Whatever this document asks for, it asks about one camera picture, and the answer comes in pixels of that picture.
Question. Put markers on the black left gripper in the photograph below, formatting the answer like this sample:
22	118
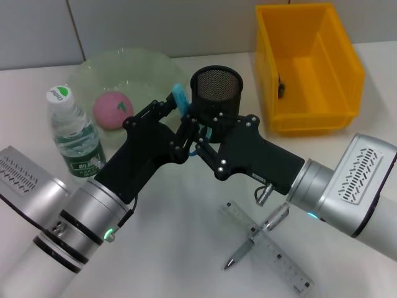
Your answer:
139	155

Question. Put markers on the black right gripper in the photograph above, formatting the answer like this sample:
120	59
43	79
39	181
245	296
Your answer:
257	155

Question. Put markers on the blue capped scissors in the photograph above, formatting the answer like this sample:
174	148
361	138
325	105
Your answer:
180	97

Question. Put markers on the pink toy peach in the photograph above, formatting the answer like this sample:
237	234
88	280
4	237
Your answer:
108	111

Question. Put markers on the clear green label water bottle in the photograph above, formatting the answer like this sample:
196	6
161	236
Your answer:
80	149

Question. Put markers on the clear plastic ruler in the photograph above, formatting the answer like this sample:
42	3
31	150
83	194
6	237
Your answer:
288	264

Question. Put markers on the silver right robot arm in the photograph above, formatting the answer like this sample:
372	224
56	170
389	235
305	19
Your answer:
307	186

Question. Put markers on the black mesh pen cup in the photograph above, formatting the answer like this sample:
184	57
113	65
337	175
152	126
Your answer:
217	90

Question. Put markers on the pale green wavy fruit bowl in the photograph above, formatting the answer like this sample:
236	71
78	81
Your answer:
139	71

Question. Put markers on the silver clear ballpoint pen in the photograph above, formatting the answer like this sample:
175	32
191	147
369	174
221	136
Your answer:
245	248

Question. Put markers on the yellow plastic storage bin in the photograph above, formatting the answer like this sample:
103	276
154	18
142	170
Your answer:
310	46

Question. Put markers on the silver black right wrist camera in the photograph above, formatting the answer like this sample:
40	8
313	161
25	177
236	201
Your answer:
359	174

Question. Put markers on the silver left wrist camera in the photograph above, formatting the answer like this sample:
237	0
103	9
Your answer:
28	183

